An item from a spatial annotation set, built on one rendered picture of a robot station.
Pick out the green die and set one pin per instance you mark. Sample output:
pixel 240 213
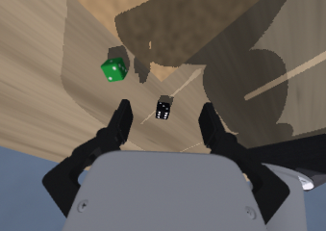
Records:
pixel 114 69

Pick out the tan sandy mat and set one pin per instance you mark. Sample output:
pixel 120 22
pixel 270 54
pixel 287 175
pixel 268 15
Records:
pixel 163 34

